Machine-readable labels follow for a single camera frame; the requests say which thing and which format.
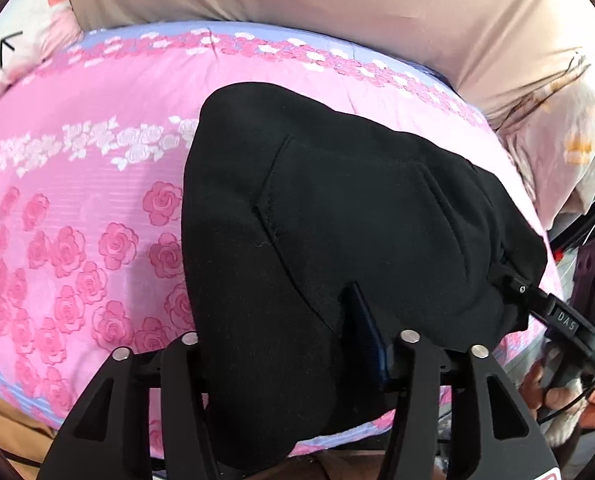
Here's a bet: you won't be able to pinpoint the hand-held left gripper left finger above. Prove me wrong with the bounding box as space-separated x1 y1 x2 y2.
37 331 213 480

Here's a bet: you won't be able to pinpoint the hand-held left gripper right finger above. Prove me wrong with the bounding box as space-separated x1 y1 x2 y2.
345 282 561 480

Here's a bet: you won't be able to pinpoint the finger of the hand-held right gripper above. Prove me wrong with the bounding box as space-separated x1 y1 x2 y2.
492 257 553 317

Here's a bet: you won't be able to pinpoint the black pants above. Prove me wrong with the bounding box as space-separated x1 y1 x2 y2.
181 82 549 471

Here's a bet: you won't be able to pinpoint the person's right hand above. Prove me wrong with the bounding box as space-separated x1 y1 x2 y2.
520 360 594 413

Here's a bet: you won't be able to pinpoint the pale floral pillow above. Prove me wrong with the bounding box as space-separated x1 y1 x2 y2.
492 35 595 233

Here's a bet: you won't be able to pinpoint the pink floral bedsheet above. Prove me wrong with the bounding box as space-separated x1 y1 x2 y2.
0 21 565 453

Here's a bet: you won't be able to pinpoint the white printed pillow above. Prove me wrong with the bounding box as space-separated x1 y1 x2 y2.
0 0 84 118

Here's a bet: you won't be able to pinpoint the black cable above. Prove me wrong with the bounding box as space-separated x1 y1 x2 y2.
536 367 595 423

